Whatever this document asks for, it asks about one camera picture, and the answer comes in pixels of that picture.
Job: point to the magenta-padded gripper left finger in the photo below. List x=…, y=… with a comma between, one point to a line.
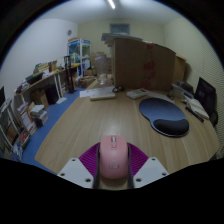
x=75, y=171

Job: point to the shelf unit with books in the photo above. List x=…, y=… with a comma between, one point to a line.
x=23, y=126

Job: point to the large brown cardboard box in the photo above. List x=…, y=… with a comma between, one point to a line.
x=140, y=65

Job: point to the clear plastic jar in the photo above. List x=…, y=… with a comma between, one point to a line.
x=101, y=68

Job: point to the round wall clock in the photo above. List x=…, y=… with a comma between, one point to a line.
x=69, y=32

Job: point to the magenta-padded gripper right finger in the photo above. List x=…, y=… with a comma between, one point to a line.
x=151, y=171

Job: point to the small brown cardboard box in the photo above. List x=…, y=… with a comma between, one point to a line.
x=180, y=70

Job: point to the blue mouse pad black rest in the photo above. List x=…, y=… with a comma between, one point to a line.
x=160, y=111

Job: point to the white paper sheet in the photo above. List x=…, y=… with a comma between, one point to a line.
x=158, y=96
x=88, y=92

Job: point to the black stand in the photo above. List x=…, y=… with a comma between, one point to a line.
x=71, y=78

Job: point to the window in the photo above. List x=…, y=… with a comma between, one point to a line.
x=120, y=28

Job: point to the blue book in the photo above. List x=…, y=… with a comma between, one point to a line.
x=180, y=91

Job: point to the wooden side desk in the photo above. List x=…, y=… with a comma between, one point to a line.
x=43, y=81

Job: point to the white remote control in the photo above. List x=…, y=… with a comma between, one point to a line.
x=137, y=93

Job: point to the stack of grey boards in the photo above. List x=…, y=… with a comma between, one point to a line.
x=120, y=36

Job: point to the open cardboard box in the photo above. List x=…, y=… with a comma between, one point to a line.
x=87, y=82

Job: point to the small black clip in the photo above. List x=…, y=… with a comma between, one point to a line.
x=170, y=96

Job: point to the black monitor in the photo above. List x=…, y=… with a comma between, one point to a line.
x=205, y=96

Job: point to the white open book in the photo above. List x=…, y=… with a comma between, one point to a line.
x=198, y=108

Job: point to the pink computer mouse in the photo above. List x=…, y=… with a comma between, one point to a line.
x=114, y=160

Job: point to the black office chair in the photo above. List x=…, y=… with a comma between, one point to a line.
x=214, y=118

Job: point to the blue white display cabinet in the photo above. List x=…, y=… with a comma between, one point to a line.
x=78, y=55

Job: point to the ceiling tube light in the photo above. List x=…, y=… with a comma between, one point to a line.
x=111, y=4

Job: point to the black marker pen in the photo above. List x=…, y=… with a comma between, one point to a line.
x=195, y=114

